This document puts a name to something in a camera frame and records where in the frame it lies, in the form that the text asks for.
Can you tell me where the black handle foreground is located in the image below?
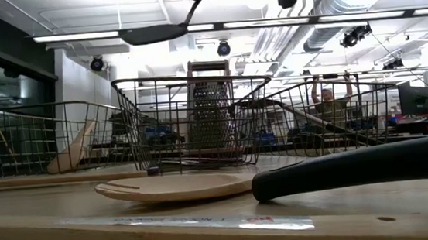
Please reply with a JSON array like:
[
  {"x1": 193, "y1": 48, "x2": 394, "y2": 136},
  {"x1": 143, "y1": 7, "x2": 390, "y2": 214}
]
[{"x1": 248, "y1": 135, "x2": 428, "y2": 205}]

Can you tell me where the pink-handled box grater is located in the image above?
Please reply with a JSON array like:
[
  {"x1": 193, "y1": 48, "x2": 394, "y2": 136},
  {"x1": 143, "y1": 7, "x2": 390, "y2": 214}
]
[{"x1": 181, "y1": 58, "x2": 241, "y2": 158}]

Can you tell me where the black spatula red-black handle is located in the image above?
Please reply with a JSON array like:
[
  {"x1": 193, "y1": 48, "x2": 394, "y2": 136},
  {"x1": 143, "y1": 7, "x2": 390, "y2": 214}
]
[{"x1": 115, "y1": 0, "x2": 207, "y2": 48}]

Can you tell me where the copper wire basket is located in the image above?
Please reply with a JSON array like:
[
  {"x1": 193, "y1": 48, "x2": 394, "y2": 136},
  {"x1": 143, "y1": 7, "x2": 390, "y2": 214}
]
[
  {"x1": 0, "y1": 94, "x2": 138, "y2": 180},
  {"x1": 111, "y1": 66, "x2": 280, "y2": 180},
  {"x1": 233, "y1": 73, "x2": 403, "y2": 163}
]

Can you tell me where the long ceiling light strip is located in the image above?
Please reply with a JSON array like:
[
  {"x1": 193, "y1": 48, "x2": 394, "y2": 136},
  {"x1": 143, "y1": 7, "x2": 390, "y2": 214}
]
[{"x1": 31, "y1": 2, "x2": 428, "y2": 50}]

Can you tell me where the black computer monitor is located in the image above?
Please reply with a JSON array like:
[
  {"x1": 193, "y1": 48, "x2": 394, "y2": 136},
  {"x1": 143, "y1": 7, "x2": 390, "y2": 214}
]
[{"x1": 396, "y1": 79, "x2": 428, "y2": 118}]

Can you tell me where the person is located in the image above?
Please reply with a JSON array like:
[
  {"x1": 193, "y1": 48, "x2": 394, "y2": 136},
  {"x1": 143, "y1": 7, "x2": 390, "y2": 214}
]
[{"x1": 308, "y1": 70, "x2": 358, "y2": 128}]

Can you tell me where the wooden spatula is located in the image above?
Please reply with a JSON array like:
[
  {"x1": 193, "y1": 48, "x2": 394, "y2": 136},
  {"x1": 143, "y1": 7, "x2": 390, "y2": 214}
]
[
  {"x1": 0, "y1": 165, "x2": 149, "y2": 190},
  {"x1": 42, "y1": 119, "x2": 102, "y2": 176}
]

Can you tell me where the wooden spork small label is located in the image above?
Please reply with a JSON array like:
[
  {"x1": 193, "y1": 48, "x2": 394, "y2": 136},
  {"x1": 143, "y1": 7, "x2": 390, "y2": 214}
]
[{"x1": 94, "y1": 165, "x2": 259, "y2": 210}]

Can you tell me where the black ceiling spotlight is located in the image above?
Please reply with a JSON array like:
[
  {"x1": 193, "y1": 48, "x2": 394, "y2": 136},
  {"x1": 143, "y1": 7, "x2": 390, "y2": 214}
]
[
  {"x1": 339, "y1": 22, "x2": 375, "y2": 49},
  {"x1": 89, "y1": 54, "x2": 106, "y2": 74},
  {"x1": 216, "y1": 39, "x2": 232, "y2": 57}
]

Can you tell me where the black office desk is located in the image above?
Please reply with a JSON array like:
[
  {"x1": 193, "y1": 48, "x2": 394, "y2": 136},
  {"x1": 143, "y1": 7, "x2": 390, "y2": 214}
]
[{"x1": 382, "y1": 111, "x2": 428, "y2": 134}]

